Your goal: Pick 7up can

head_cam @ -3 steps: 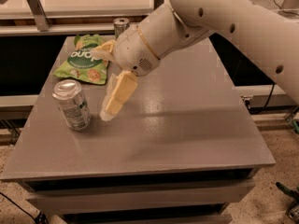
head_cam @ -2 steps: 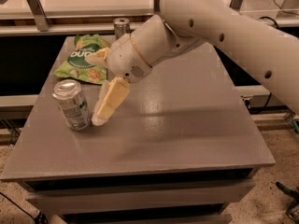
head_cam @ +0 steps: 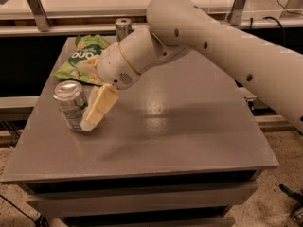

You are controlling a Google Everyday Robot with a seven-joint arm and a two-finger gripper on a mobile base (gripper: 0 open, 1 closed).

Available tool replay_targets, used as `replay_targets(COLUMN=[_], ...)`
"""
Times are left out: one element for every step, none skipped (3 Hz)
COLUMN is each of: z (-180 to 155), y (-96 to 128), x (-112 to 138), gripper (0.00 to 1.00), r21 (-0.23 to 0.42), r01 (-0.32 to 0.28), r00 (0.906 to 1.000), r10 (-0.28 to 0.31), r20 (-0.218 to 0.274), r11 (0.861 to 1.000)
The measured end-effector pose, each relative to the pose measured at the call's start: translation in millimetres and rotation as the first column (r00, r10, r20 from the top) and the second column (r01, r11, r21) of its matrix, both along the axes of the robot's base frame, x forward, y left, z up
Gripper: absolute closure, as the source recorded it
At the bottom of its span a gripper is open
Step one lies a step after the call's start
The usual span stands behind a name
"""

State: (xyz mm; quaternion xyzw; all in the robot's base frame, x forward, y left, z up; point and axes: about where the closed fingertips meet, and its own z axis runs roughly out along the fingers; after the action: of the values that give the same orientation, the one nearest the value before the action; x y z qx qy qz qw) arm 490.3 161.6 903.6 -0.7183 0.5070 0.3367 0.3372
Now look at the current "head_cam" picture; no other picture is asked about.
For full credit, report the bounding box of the grey drawer cabinet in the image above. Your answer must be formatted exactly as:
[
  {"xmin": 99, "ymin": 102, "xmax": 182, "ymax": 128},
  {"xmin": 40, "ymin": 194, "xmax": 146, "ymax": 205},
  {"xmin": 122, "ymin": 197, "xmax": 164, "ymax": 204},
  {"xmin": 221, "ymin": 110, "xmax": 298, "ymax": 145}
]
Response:
[{"xmin": 0, "ymin": 32, "xmax": 280, "ymax": 227}]

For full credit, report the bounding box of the tall slim silver can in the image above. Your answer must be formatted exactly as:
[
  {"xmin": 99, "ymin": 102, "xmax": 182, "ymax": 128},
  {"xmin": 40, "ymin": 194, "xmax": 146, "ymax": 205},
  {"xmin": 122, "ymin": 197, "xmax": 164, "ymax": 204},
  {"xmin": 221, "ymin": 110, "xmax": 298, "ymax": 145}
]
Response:
[{"xmin": 115, "ymin": 18, "xmax": 133, "ymax": 42}]

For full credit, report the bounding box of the left metal bracket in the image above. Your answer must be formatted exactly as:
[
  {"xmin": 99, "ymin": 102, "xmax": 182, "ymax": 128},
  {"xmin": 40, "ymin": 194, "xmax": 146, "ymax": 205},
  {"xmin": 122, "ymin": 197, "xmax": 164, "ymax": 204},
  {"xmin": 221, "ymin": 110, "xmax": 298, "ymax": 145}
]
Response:
[{"xmin": 27, "ymin": 0, "xmax": 50, "ymax": 32}]

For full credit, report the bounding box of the silver green 7up can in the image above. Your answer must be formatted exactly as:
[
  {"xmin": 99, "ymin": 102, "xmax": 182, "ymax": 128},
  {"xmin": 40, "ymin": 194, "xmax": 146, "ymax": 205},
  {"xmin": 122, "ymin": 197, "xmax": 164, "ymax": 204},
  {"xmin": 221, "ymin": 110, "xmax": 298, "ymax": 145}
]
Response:
[{"xmin": 53, "ymin": 80, "xmax": 88, "ymax": 131}]

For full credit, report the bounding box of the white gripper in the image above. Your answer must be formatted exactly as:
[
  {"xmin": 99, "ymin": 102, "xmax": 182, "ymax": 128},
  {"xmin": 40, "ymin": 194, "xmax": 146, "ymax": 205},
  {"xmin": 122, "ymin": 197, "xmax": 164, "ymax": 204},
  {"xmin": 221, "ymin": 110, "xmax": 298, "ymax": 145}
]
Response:
[{"xmin": 76, "ymin": 43, "xmax": 140, "ymax": 131}]

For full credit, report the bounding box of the dark tool on floor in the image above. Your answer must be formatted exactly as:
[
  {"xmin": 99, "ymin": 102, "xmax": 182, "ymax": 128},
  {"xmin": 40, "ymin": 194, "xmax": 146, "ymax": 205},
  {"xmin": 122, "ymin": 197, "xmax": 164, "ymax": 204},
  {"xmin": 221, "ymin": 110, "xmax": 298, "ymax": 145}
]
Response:
[{"xmin": 278, "ymin": 183, "xmax": 303, "ymax": 227}]

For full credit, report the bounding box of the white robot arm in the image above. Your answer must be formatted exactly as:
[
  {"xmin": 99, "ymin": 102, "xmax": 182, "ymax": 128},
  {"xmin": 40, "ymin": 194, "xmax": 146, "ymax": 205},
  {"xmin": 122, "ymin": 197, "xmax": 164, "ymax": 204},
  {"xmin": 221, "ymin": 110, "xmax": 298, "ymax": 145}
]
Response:
[{"xmin": 80, "ymin": 0, "xmax": 303, "ymax": 131}]

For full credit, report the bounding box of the metal bracket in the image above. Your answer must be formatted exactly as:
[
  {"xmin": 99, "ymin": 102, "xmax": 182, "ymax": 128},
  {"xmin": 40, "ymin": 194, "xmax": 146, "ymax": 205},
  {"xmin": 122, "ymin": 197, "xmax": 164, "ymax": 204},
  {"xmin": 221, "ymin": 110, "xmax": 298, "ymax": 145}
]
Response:
[
  {"xmin": 228, "ymin": 0, "xmax": 246, "ymax": 26},
  {"xmin": 27, "ymin": 0, "xmax": 50, "ymax": 32}
]

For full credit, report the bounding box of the black cable on floor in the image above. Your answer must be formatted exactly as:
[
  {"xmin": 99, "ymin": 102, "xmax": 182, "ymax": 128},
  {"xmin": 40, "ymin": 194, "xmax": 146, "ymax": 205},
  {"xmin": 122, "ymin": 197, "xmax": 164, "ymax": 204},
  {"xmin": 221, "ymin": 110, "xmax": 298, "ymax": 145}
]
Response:
[{"xmin": 0, "ymin": 194, "xmax": 50, "ymax": 227}]

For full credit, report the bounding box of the right metal bracket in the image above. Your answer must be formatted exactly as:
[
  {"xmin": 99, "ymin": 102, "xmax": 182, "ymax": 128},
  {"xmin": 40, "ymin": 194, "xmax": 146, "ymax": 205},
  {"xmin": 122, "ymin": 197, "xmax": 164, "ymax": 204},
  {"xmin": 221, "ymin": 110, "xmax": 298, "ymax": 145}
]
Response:
[{"xmin": 228, "ymin": 0, "xmax": 246, "ymax": 26}]

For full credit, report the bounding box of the black cable at rail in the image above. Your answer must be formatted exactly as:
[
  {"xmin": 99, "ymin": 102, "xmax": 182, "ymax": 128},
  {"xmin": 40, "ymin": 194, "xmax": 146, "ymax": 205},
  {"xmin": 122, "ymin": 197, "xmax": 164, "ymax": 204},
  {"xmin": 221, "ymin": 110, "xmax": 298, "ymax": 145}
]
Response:
[{"xmin": 249, "ymin": 16, "xmax": 287, "ymax": 47}]

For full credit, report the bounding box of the green snack chip bag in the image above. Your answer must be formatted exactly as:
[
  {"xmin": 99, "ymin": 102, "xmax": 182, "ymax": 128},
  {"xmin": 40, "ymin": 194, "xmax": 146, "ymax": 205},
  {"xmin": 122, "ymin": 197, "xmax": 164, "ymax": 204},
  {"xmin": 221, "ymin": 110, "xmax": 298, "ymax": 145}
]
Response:
[{"xmin": 54, "ymin": 35, "xmax": 110, "ymax": 86}]

